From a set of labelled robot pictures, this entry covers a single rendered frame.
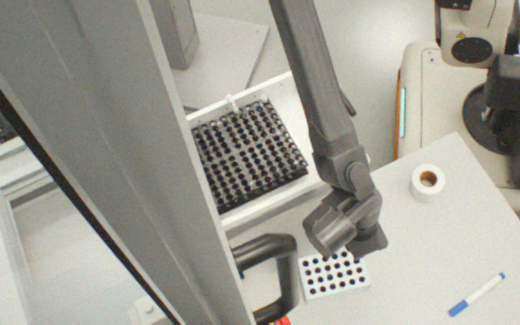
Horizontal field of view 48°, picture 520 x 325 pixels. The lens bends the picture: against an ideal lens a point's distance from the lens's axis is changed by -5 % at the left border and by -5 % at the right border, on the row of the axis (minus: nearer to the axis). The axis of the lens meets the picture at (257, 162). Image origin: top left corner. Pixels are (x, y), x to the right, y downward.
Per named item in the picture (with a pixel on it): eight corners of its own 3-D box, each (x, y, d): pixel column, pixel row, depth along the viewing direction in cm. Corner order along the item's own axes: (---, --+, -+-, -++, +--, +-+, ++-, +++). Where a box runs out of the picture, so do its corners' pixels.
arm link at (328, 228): (362, 158, 89) (333, 150, 97) (302, 205, 87) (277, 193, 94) (394, 219, 93) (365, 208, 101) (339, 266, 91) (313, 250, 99)
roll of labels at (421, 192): (413, 168, 128) (416, 159, 124) (445, 178, 126) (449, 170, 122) (404, 196, 125) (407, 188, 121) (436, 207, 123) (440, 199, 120)
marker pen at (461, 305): (499, 273, 115) (501, 270, 114) (504, 279, 115) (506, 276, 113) (446, 311, 113) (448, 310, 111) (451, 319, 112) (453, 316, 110)
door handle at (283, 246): (292, 291, 57) (285, 208, 40) (305, 315, 55) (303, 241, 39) (246, 314, 56) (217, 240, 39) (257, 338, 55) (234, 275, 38)
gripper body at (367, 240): (354, 262, 102) (357, 246, 96) (330, 210, 107) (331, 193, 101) (388, 247, 103) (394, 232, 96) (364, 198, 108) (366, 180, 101)
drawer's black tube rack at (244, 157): (269, 113, 128) (266, 95, 122) (308, 180, 120) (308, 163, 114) (171, 156, 125) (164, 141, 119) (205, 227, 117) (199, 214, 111)
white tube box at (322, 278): (357, 250, 120) (358, 243, 117) (369, 290, 116) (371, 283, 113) (297, 264, 120) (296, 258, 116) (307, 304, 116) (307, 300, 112)
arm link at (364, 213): (390, 199, 93) (366, 174, 95) (357, 227, 91) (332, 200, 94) (385, 216, 99) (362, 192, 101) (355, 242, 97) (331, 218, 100)
